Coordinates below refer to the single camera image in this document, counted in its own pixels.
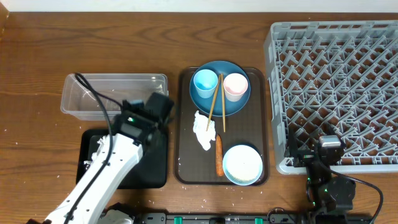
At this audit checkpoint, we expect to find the grey dishwasher rack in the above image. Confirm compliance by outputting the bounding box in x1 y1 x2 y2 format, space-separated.
264 21 397 175

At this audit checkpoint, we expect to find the white bowl blue rim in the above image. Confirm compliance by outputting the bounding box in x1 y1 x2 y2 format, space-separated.
223 144 263 186

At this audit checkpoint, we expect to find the large white tissue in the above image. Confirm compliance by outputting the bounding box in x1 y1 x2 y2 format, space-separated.
193 111 216 151

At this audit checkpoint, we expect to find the dark blue plate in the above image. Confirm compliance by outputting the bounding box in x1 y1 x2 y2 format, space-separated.
190 61 251 116

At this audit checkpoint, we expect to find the wooden chopstick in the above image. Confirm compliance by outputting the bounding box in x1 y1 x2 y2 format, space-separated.
220 73 226 133
206 74 223 131

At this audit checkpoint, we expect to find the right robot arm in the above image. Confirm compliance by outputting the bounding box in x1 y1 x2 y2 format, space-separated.
287 127 356 223

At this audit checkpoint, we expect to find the orange carrot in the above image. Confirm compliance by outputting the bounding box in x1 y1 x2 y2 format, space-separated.
215 134 224 177

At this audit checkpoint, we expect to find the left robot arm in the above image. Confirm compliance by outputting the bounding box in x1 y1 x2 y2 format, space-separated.
44 93 174 224

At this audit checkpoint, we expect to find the pink cup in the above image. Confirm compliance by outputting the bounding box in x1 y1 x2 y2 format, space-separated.
223 73 249 102

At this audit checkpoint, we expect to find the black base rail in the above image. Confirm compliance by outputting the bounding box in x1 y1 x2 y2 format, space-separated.
136 212 374 224

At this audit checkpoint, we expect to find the black plastic tray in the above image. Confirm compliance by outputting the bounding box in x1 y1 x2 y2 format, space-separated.
76 129 168 189

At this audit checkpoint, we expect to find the small white tissue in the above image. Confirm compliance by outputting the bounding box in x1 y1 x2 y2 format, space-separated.
83 135 108 167

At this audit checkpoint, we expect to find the right wooden chopstick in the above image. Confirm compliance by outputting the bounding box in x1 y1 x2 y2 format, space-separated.
220 73 226 133

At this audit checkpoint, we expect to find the left wooden chopstick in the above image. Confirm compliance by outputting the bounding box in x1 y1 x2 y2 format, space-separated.
206 74 223 131

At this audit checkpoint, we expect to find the light blue cup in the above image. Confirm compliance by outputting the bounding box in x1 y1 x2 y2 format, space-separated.
193 69 218 98

